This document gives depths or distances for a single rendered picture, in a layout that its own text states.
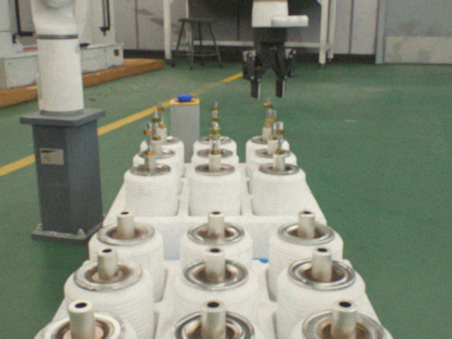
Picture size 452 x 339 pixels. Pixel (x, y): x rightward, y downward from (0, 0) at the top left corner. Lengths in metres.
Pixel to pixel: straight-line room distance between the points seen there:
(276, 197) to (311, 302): 0.43
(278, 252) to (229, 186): 0.30
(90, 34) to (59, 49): 3.41
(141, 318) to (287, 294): 0.16
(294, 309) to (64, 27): 0.90
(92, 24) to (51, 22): 3.41
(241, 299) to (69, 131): 0.81
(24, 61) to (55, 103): 2.39
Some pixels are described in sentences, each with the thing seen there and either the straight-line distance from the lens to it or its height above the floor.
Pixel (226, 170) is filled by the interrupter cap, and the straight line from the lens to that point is 1.02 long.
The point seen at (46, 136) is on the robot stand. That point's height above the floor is 0.26.
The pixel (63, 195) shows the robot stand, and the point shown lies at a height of 0.12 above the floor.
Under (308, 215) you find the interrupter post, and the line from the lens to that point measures 0.73.
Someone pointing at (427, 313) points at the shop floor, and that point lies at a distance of 1.13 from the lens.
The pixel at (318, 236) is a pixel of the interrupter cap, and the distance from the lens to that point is 0.74.
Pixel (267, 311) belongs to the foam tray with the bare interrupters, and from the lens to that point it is 0.71.
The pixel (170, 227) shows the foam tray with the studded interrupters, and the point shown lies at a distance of 0.99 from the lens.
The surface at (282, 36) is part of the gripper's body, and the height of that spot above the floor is 0.48.
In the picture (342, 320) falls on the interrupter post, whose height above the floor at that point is 0.27.
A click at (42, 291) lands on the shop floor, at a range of 1.19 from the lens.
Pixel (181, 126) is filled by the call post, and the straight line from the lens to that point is 1.40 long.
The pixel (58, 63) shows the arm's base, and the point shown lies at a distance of 1.33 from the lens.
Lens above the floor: 0.54
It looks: 16 degrees down
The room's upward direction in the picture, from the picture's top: straight up
